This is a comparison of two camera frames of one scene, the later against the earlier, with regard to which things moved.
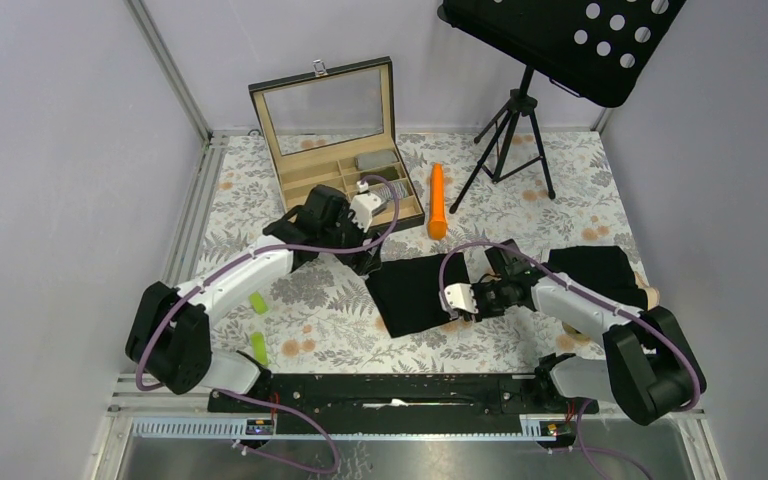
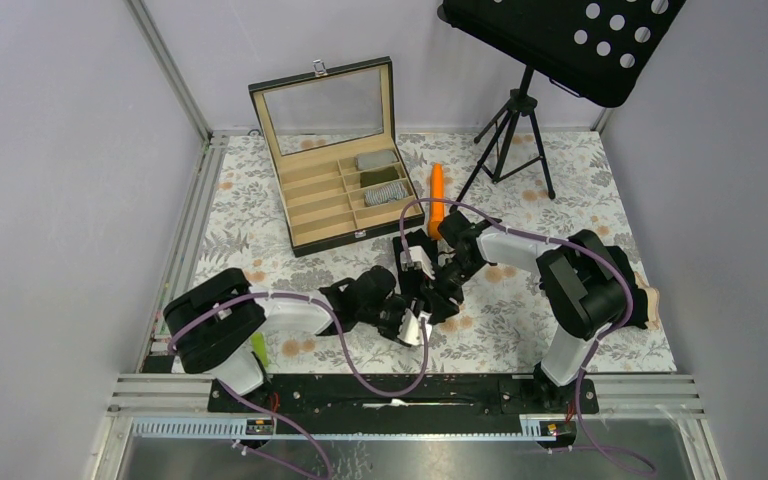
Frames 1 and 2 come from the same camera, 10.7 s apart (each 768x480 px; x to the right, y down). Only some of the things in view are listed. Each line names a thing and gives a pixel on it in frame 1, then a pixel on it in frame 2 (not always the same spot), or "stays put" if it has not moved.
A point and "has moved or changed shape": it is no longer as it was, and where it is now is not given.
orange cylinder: x=437 y=224 stays put
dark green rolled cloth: x=388 y=173 stays put
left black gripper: x=363 y=262 -> x=401 y=302
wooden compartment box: x=337 y=129 stays put
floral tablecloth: x=477 y=192 stays put
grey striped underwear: x=386 y=192 stays put
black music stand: x=593 y=49 stays put
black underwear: x=407 y=291 has moved or changed shape
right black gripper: x=482 y=314 -> x=439 y=295
